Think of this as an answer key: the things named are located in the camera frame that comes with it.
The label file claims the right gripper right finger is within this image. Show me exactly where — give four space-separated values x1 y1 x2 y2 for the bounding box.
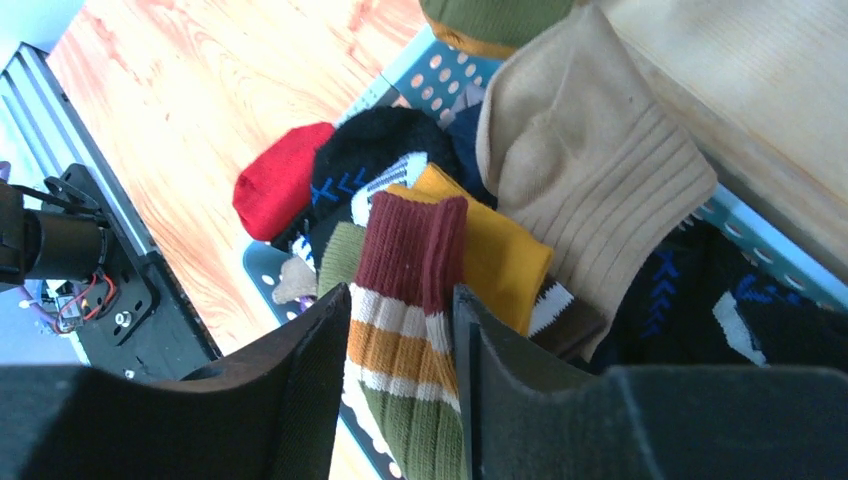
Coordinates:
453 285 847 479

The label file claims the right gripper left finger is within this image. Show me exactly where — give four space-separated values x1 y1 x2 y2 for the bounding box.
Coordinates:
1 284 351 479

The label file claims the olive green sock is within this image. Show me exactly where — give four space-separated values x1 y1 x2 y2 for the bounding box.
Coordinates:
419 0 585 59

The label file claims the black mounting base plate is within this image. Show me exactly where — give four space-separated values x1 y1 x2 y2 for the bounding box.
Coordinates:
38 164 221 383

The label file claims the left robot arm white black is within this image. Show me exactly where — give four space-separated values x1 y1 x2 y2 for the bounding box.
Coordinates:
1 180 108 292

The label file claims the wooden rack frame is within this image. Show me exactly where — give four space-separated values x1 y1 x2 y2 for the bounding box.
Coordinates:
602 1 847 278

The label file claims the red sock in basket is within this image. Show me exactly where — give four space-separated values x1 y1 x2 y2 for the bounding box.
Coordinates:
232 122 335 241

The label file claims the black sock in basket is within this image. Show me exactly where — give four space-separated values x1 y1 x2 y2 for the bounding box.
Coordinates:
271 106 462 250

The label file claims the mustard yellow sock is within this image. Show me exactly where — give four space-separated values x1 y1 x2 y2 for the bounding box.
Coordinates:
388 163 553 336

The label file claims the beige sock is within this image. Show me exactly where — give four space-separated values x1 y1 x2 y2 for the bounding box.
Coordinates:
476 3 717 323

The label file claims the blue sock basket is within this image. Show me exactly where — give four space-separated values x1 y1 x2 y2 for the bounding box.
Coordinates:
242 23 848 480

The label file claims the striped olive sock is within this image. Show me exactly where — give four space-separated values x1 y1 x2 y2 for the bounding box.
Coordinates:
346 192 468 479

